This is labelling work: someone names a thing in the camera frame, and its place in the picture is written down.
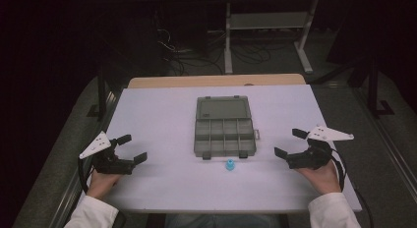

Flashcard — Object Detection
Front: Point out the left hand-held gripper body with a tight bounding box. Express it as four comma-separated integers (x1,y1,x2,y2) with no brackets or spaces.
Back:
79,131,136,176

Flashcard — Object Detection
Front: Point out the black metal stand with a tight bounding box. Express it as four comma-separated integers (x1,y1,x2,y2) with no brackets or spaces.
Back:
86,66,110,120
366,55,396,120

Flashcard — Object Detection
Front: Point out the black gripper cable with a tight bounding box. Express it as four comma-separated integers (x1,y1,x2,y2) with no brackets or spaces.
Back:
329,148,376,228
77,157,96,195

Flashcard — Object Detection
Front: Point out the person's left hand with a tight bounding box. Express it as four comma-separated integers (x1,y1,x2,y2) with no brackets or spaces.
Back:
86,168,123,200

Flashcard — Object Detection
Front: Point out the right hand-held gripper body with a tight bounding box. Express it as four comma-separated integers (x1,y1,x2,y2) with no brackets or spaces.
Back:
285,124,355,171

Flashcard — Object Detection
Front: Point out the white metal desk frame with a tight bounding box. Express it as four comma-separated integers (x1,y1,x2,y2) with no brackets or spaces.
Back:
223,0,320,76

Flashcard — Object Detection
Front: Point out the grey plastic organizer box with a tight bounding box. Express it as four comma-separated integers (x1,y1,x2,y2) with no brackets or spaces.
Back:
193,95,261,161

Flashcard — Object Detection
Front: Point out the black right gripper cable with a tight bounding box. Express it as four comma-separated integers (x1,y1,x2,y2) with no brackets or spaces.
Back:
329,148,376,228

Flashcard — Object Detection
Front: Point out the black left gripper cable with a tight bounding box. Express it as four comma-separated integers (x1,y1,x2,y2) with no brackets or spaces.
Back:
77,157,96,195

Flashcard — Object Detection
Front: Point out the tangle of floor cables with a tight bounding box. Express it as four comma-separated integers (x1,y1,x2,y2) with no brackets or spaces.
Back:
156,27,274,77

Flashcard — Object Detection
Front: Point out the person's right hand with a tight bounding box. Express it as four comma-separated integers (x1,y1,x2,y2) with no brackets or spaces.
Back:
295,161,342,196

